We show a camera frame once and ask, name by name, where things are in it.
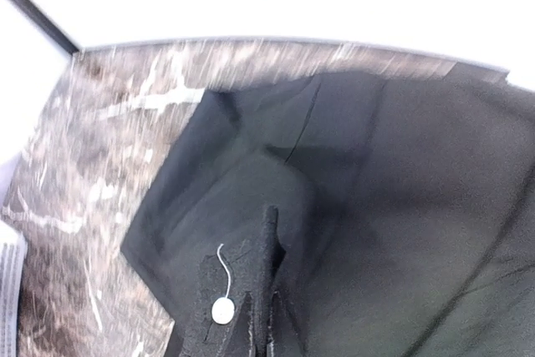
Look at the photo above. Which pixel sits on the left black frame post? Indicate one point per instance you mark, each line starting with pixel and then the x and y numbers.
pixel 31 11

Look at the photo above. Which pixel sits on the black long sleeve shirt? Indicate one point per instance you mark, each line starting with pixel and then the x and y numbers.
pixel 403 209

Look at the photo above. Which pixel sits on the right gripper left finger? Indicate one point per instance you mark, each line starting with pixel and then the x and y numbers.
pixel 238 335

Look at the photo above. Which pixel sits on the grey plastic laundry basket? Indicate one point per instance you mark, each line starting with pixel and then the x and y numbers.
pixel 13 252

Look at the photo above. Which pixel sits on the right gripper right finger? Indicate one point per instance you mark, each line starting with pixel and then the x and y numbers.
pixel 287 330

